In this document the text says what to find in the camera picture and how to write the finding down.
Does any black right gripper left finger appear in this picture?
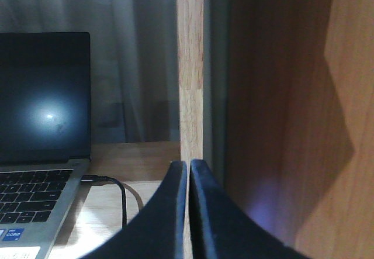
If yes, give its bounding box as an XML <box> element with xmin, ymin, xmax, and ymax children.
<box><xmin>83</xmin><ymin>161</ymin><xmax>187</xmax><ymax>258</ymax></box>

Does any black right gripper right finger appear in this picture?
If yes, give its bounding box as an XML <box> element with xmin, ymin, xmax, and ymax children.
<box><xmin>189</xmin><ymin>159</ymin><xmax>304</xmax><ymax>258</ymax></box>

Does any wooden shelf unit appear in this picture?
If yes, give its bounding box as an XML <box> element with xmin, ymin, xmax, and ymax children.
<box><xmin>87</xmin><ymin>0</ymin><xmax>374</xmax><ymax>259</ymax></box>

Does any silver laptop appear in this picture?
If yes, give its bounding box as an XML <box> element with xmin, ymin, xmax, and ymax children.
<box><xmin>1</xmin><ymin>32</ymin><xmax>91</xmax><ymax>258</ymax></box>

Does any grey curtain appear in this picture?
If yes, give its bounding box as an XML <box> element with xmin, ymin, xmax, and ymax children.
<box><xmin>1</xmin><ymin>0</ymin><xmax>179</xmax><ymax>143</ymax></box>

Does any black laptop charging cable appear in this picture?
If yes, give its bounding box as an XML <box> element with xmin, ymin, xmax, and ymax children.
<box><xmin>81</xmin><ymin>175</ymin><xmax>129</xmax><ymax>227</ymax></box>

